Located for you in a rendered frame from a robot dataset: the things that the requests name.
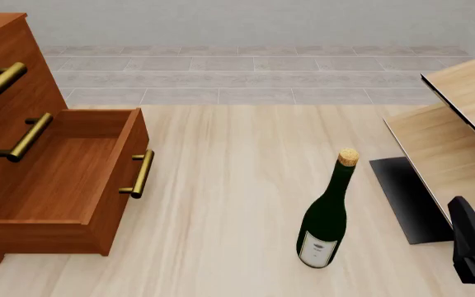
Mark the pale wooden rack, black base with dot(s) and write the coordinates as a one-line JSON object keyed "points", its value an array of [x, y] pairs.
{"points": [[448, 145]]}

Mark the open red-brown wooden drawer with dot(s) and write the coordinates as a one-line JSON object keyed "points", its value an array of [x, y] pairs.
{"points": [[56, 173]]}

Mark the dark green corked wine bottle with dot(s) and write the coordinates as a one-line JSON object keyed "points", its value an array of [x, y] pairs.
{"points": [[324, 216]]}

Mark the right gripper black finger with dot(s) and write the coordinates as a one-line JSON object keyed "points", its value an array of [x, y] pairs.
{"points": [[470, 226]]}

